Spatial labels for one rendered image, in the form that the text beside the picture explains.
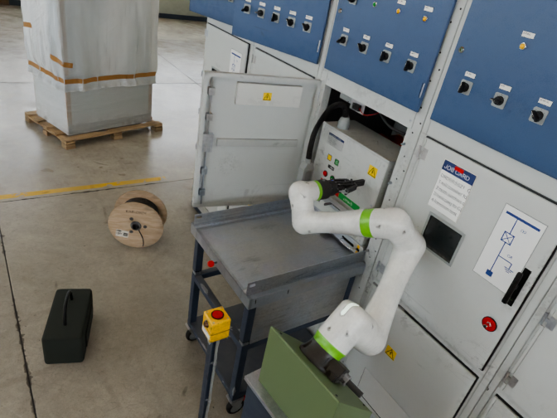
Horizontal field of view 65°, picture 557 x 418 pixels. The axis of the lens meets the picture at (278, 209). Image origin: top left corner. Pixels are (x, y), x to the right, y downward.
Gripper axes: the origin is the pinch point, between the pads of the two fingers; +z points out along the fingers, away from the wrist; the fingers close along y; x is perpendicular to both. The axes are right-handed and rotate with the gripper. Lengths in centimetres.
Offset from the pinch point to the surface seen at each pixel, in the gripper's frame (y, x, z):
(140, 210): -141, -88, -59
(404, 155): 17.8, 22.4, 3.8
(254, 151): -56, -6, -25
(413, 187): 28.6, 12.9, 1.7
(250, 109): -57, 17, -30
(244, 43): -126, 35, 3
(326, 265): 13.8, -34.2, -21.4
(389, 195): 17.1, 2.1, 3.7
